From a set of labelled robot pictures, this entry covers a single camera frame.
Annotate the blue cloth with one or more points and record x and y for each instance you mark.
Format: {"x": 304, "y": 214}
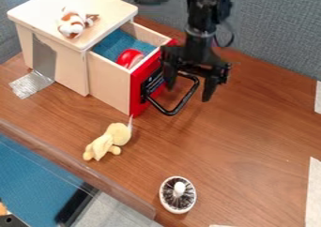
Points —
{"x": 117, "y": 46}

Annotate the drawer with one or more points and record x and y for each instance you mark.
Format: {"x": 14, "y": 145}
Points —
{"x": 138, "y": 74}

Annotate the yellow plush toy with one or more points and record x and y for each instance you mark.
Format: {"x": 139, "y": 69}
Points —
{"x": 108, "y": 142}

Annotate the cabinet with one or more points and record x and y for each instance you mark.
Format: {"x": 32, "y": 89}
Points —
{"x": 67, "y": 33}

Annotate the white toy mushroom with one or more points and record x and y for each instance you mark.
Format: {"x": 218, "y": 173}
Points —
{"x": 178, "y": 194}

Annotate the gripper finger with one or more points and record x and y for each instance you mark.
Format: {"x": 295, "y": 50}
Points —
{"x": 169, "y": 77}
{"x": 209, "y": 87}

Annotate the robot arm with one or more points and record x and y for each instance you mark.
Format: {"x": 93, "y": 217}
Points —
{"x": 203, "y": 8}

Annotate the orange and white plush toy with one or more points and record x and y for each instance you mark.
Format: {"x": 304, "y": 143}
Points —
{"x": 75, "y": 22}

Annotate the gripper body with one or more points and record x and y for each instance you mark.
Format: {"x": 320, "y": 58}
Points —
{"x": 195, "y": 54}

